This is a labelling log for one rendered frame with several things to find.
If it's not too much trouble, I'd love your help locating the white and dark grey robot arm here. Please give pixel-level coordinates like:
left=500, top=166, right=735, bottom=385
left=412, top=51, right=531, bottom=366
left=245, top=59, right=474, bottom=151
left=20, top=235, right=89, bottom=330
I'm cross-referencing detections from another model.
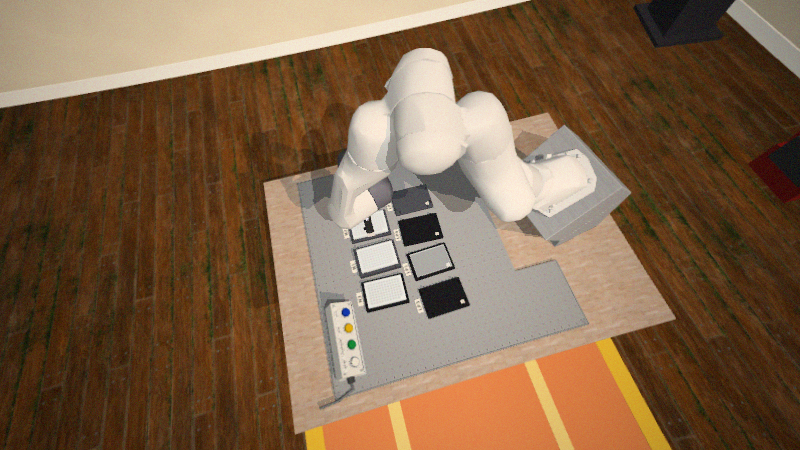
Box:
left=327, top=48, right=597, bottom=229

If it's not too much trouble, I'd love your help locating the white control panel with four buttons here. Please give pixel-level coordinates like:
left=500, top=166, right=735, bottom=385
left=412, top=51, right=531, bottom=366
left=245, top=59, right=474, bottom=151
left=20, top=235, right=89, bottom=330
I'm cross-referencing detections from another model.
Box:
left=319, top=301, right=367, bottom=410

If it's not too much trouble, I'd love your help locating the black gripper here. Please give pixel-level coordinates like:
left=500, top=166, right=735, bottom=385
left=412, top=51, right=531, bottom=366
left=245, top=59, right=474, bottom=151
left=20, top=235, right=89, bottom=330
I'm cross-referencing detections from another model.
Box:
left=363, top=216, right=375, bottom=237

